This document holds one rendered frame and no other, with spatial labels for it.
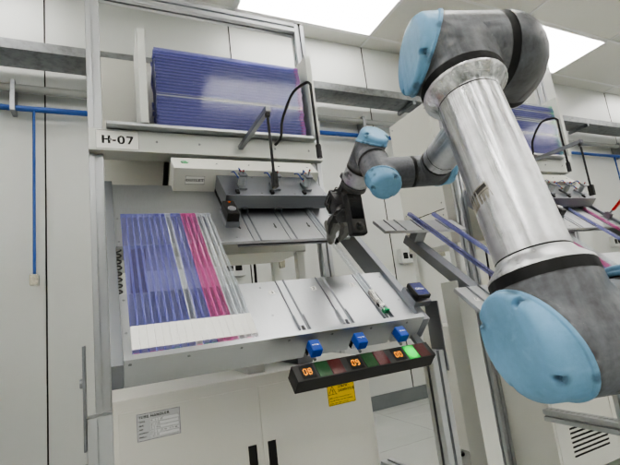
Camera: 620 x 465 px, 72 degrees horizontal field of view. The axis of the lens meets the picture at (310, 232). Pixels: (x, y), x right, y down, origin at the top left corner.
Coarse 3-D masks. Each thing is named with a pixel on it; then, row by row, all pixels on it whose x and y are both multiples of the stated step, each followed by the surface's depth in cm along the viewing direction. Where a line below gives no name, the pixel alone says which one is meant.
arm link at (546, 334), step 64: (448, 64) 56; (512, 64) 60; (448, 128) 57; (512, 128) 52; (512, 192) 48; (512, 256) 46; (576, 256) 42; (512, 320) 42; (576, 320) 39; (512, 384) 45; (576, 384) 39
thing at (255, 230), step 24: (120, 192) 125; (144, 192) 128; (168, 192) 131; (192, 192) 134; (216, 216) 125; (240, 216) 128; (264, 216) 131; (288, 216) 134; (120, 240) 105; (240, 240) 116; (264, 240) 119; (288, 240) 122; (312, 240) 126
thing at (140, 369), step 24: (264, 336) 85; (288, 336) 86; (312, 336) 89; (336, 336) 92; (384, 336) 99; (144, 360) 74; (168, 360) 77; (192, 360) 79; (216, 360) 82; (240, 360) 84; (264, 360) 87; (144, 384) 78
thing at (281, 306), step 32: (256, 288) 100; (288, 288) 102; (320, 288) 106; (352, 288) 108; (384, 288) 111; (128, 320) 84; (256, 320) 91; (288, 320) 93; (320, 320) 95; (352, 320) 97; (128, 352) 77
